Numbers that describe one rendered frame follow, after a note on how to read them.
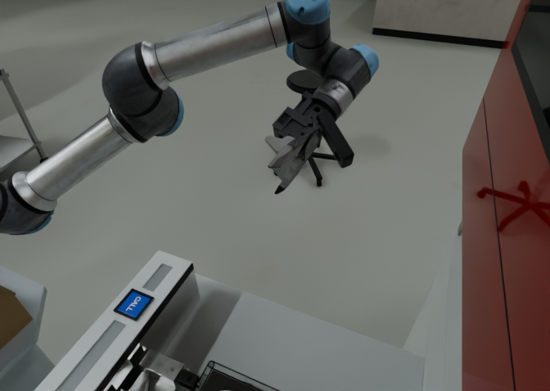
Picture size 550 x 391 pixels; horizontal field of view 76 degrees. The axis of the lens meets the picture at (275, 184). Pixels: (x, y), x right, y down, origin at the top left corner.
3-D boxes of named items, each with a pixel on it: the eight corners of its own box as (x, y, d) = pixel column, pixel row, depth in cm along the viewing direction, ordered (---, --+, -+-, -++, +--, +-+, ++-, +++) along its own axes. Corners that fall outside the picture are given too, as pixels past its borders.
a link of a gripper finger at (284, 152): (248, 153, 63) (276, 137, 70) (274, 171, 61) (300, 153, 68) (252, 139, 61) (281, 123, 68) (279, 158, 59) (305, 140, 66)
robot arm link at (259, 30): (70, 45, 67) (320, -42, 61) (107, 74, 78) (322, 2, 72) (76, 99, 65) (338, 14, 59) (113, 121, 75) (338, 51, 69)
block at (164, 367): (186, 370, 69) (183, 363, 67) (176, 388, 66) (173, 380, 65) (152, 355, 71) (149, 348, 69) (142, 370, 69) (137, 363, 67)
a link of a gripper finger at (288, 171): (264, 179, 80) (283, 144, 76) (286, 194, 78) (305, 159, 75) (258, 182, 77) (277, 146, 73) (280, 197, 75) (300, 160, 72)
